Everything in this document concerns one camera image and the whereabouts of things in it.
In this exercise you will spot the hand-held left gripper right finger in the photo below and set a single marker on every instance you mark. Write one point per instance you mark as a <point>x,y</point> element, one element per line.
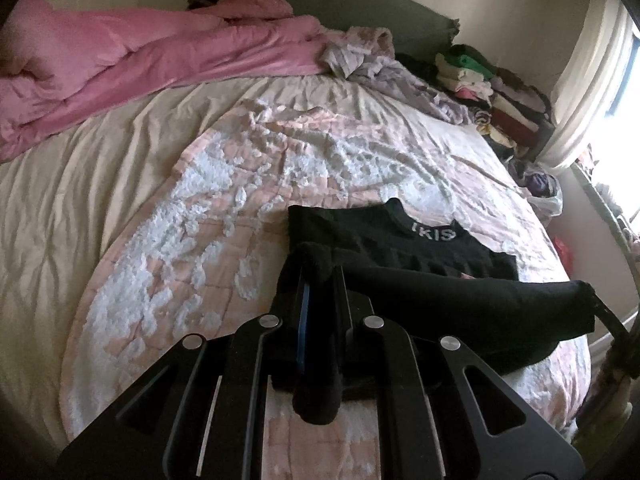
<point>345,310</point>

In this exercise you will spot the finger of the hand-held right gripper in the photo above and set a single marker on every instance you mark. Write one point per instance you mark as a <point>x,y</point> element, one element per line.
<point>612,322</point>

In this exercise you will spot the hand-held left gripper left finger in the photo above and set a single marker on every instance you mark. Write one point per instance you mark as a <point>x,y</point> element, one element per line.
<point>301,330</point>

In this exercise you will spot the black sweater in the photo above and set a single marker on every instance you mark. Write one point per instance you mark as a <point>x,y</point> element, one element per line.
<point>425,250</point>

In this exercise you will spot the stack of folded clothes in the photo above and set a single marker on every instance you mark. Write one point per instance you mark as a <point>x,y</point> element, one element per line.
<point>510,110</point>

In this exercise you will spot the red bag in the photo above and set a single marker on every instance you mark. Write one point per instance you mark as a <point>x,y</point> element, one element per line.
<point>562,255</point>

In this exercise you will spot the green windowsill cushion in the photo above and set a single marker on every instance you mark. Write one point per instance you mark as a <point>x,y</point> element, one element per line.
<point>612,215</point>

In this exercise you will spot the white plastic bag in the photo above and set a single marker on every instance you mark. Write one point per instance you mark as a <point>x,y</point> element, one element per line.
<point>550,205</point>

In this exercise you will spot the pink white tufted blanket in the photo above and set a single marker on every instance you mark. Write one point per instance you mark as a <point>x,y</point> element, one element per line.
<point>200,240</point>

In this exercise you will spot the window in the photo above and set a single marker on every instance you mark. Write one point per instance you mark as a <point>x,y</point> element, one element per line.
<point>625,170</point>

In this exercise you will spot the lilac crumpled garment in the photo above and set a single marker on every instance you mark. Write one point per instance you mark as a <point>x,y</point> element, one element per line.
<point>400,80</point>

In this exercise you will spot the cream curtain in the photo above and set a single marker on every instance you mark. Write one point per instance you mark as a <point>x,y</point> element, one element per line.
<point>585,85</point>

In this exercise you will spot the bed with cream sheet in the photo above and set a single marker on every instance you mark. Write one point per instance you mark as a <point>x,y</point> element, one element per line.
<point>60,185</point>

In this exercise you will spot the green padded headboard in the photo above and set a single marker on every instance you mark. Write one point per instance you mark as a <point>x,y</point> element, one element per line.
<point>380,20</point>

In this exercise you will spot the pink duvet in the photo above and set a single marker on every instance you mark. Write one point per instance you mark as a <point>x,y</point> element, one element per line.
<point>150,60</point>

